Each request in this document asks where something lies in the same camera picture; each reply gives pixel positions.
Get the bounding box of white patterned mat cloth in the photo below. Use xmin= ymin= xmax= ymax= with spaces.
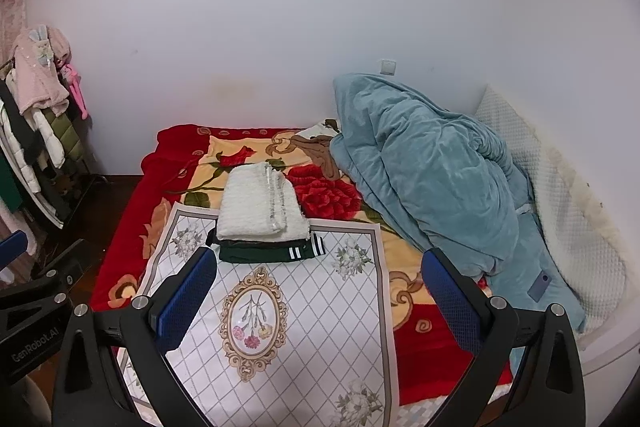
xmin=117 ymin=201 xmax=402 ymax=427

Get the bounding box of blue quilted duvet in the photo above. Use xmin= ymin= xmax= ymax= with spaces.
xmin=330 ymin=74 xmax=586 ymax=332

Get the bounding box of white puffer jacket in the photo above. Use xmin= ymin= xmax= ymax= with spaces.
xmin=0 ymin=70 xmax=68 ymax=194

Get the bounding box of pink fleece garment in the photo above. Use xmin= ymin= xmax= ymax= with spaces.
xmin=13 ymin=25 xmax=70 ymax=117

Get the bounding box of white padded headboard cushion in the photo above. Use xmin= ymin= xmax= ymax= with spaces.
xmin=475 ymin=87 xmax=639 ymax=336

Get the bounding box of green hanging garment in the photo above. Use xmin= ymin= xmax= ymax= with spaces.
xmin=0 ymin=153 xmax=23 ymax=212

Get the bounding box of dark green striped garment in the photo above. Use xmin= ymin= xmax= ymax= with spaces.
xmin=205 ymin=229 xmax=326 ymax=265

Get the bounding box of red floral bed blanket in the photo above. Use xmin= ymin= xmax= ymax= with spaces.
xmin=91 ymin=124 xmax=472 ymax=405

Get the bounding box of wall socket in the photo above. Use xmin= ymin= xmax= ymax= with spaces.
xmin=380 ymin=60 xmax=397 ymax=76

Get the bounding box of bright pink hanging item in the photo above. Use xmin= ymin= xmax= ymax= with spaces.
xmin=61 ymin=64 xmax=89 ymax=120

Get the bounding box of white knit cardigan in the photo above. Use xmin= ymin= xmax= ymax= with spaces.
xmin=216 ymin=162 xmax=310 ymax=243

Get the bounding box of olive green puffer jacket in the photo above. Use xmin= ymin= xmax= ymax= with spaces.
xmin=40 ymin=108 xmax=88 ymax=172

